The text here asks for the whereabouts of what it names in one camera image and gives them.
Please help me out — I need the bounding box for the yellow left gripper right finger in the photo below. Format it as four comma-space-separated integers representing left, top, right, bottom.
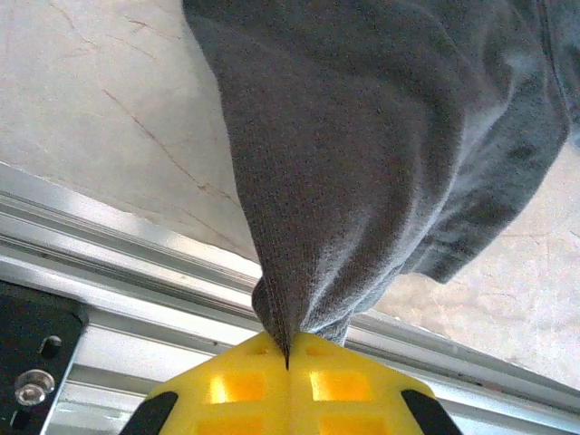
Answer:
287, 333, 463, 435

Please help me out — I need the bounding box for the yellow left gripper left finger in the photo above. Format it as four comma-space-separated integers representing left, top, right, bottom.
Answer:
120, 333, 291, 435

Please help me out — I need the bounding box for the dark grey t-shirt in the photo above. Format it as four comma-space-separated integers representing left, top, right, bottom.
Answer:
180, 0, 580, 359

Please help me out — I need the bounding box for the silver hex bolt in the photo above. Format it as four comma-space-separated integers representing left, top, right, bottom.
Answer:
13, 369, 58, 407

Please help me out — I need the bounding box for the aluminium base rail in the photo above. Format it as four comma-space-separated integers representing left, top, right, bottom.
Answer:
0, 162, 580, 435

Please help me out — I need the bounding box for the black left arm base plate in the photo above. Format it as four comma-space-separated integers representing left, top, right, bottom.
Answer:
0, 280, 90, 435

